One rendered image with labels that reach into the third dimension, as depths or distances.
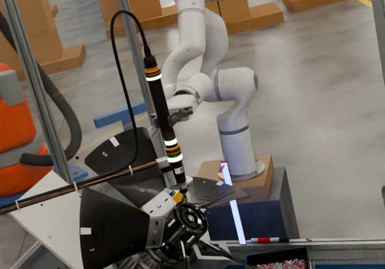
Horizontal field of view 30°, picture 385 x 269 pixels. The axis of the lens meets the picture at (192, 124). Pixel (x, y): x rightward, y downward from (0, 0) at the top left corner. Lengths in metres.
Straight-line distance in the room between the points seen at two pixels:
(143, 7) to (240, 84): 8.71
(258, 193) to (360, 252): 0.46
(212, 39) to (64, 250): 0.94
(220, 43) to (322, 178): 2.53
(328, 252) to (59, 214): 0.93
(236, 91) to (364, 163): 2.55
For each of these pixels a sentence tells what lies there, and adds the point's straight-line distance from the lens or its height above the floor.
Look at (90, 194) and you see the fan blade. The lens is 1.92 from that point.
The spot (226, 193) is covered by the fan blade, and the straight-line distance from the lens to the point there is 2.32.
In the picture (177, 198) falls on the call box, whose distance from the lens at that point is 2.62.
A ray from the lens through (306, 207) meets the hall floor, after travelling 4.66.
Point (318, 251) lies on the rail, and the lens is 2.55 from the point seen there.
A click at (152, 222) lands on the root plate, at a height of 1.26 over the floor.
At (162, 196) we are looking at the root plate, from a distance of 2.14.
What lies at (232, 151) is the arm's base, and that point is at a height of 1.11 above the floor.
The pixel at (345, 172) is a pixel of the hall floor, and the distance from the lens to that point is 5.02.
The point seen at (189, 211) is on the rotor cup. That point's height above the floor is 1.23.
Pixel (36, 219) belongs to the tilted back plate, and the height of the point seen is 1.30.
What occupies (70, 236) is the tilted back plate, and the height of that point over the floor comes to 1.22.
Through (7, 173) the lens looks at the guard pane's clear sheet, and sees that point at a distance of 2.61.
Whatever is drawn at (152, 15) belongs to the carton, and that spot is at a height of 0.18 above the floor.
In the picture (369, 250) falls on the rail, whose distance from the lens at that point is 2.51.
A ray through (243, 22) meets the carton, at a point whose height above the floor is 0.12.
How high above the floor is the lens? 2.14
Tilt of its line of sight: 19 degrees down
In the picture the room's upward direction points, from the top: 14 degrees counter-clockwise
